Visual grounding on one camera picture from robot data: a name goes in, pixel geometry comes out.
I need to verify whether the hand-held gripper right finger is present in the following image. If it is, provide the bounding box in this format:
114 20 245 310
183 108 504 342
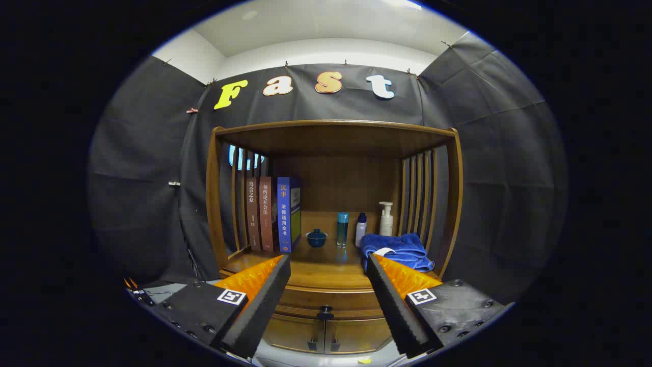
366 253 506 359

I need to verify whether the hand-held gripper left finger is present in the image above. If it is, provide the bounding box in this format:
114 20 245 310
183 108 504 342
152 254 292 360

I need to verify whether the wooden drawer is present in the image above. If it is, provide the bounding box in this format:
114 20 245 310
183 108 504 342
277 285 389 321

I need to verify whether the wooden cabinet door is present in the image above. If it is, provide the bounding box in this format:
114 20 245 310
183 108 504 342
262 313 325 354
325 319 393 354

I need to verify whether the wooden countertop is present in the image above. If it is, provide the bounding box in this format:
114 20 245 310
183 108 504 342
220 212 444 292

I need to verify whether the folded blue towel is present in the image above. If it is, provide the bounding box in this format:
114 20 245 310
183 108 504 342
360 233 436 273

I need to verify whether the white pump bottle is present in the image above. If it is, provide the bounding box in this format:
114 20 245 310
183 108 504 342
378 201 394 237

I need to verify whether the brown book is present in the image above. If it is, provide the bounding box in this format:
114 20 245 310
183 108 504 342
246 177 261 251
259 176 278 252

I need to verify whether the blue book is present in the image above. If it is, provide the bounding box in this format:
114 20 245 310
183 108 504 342
277 176 302 253

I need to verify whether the wooden cabinet with shelf frame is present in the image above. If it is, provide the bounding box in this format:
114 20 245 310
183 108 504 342
206 120 464 355

